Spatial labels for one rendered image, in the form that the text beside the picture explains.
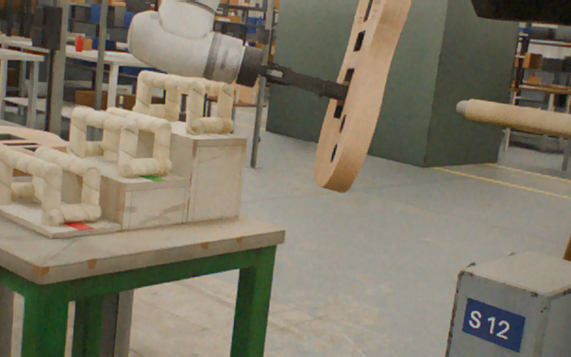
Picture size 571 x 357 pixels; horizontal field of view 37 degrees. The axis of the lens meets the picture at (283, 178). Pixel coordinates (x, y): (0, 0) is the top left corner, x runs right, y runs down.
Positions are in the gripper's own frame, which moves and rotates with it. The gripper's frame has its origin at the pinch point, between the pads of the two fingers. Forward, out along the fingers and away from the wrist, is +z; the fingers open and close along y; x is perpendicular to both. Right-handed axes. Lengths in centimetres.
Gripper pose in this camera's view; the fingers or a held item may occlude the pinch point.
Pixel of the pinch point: (342, 93)
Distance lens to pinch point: 162.3
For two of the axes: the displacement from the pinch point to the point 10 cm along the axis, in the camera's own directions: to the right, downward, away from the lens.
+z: 9.6, 2.6, 1.0
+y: 0.7, 1.1, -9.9
